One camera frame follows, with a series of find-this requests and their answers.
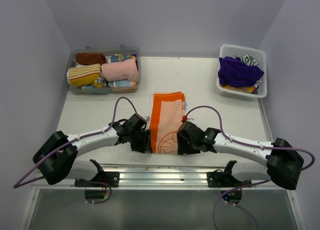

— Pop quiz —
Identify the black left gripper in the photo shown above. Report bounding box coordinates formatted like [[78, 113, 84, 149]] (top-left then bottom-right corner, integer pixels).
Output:
[[128, 127, 152, 153]]

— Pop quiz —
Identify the orange white towel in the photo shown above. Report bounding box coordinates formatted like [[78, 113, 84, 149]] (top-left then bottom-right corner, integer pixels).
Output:
[[149, 92, 186, 155]]

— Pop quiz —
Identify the pink terry towel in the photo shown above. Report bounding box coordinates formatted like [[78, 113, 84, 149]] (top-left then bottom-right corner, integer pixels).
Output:
[[101, 59, 139, 82]]

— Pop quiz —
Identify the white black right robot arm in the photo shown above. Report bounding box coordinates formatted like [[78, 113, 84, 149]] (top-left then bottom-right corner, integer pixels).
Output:
[[176, 121, 304, 190]]

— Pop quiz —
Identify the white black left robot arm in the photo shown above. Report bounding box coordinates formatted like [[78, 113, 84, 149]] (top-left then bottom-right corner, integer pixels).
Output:
[[32, 113, 151, 187]]

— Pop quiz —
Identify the light blue orange rolled towel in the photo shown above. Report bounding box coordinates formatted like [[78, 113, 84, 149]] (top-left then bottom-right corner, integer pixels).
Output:
[[108, 80, 137, 88]]

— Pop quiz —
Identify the yellow striped rolled towel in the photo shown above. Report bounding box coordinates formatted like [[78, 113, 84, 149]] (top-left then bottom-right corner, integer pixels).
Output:
[[66, 64, 105, 88]]

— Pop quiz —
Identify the blue yellow patterned rolled towel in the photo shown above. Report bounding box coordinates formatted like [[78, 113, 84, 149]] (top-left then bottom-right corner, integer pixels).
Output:
[[107, 54, 137, 63]]

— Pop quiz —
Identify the purple towel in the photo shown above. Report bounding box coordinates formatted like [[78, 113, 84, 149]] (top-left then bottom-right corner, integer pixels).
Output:
[[218, 56, 265, 88]]

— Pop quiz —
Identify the white plastic laundry basket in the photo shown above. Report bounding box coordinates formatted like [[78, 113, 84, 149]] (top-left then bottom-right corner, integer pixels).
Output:
[[216, 44, 268, 101]]

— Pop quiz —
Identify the brown rolled towel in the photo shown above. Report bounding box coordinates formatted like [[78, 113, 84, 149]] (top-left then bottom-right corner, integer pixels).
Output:
[[75, 53, 107, 65]]

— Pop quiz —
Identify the clear plastic storage bin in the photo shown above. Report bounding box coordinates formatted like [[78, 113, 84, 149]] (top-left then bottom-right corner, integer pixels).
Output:
[[65, 46, 141, 95]]

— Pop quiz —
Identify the black white striped towel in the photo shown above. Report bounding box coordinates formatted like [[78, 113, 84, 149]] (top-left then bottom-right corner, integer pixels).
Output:
[[230, 55, 259, 67]]

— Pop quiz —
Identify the aluminium table edge rail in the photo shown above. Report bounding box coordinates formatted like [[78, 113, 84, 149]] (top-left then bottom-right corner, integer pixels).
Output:
[[32, 163, 276, 190]]

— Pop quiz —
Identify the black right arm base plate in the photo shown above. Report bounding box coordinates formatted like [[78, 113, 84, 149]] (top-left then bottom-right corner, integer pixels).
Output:
[[206, 169, 252, 188]]

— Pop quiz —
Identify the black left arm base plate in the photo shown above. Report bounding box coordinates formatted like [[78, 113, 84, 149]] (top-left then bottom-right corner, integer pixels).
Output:
[[74, 171, 120, 187]]

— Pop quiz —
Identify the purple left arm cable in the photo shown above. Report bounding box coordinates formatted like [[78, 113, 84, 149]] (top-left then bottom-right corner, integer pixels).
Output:
[[12, 96, 148, 205]]

